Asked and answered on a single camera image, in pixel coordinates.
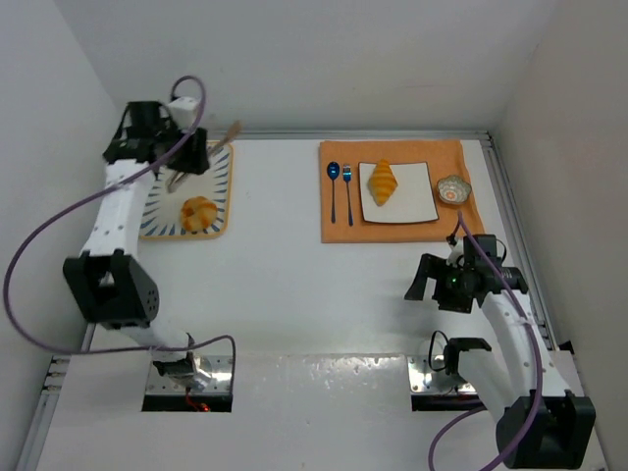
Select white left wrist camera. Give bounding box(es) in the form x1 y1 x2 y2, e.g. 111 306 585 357
166 97 200 130

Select blue patterned rectangular tray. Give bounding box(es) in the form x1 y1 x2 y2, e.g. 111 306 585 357
139 144 235 240

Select round swirl bread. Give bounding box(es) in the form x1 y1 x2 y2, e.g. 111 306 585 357
180 196 218 233

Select white square plate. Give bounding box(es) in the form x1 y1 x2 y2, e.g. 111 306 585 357
358 162 439 224

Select metal tongs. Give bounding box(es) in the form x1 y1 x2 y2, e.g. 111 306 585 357
166 120 242 193

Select orange placemat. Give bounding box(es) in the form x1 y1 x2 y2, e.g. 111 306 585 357
319 139 485 243

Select long croissant bread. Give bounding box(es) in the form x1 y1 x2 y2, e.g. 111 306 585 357
368 159 398 206

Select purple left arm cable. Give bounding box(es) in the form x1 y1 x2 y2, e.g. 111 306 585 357
3 75 236 393

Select small flower-shaped dish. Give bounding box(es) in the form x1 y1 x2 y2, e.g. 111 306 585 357
437 175 472 205

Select blue spoon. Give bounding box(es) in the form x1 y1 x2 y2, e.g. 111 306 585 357
327 161 340 224

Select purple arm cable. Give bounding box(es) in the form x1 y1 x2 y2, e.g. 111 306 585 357
3 75 236 393
428 210 544 471

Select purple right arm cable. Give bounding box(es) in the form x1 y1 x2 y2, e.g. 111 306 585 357
428 210 544 471

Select blue fork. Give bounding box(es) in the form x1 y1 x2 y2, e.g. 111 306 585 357
342 164 354 227

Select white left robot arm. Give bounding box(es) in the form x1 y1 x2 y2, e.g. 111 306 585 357
63 97 200 384

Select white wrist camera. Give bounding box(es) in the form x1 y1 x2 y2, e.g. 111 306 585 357
446 235 464 267
166 97 200 130

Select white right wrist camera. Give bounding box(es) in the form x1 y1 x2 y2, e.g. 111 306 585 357
446 235 464 267

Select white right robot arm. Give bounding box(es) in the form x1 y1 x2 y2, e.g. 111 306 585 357
404 235 596 470

